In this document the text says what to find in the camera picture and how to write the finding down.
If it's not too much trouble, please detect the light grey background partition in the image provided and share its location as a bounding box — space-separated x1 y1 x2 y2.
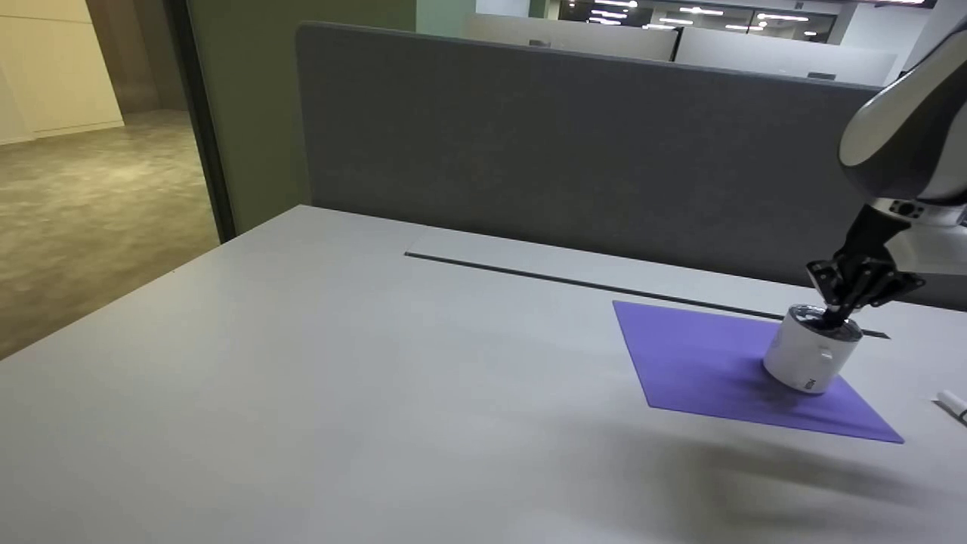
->
671 25 900 90

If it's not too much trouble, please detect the grey fabric desk divider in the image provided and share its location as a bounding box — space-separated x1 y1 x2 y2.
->
292 22 967 311

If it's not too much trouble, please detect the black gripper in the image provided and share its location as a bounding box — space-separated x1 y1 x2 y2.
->
802 203 927 334

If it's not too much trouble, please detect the purple rectangular mat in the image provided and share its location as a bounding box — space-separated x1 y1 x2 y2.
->
611 296 907 448

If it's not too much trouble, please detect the white squeeze tube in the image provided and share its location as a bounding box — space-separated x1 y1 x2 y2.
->
929 386 967 426

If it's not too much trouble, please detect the white cup with dark lid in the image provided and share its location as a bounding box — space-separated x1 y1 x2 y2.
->
762 303 866 399

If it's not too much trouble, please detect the dark door frame post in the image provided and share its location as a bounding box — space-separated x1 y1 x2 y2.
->
161 0 241 246

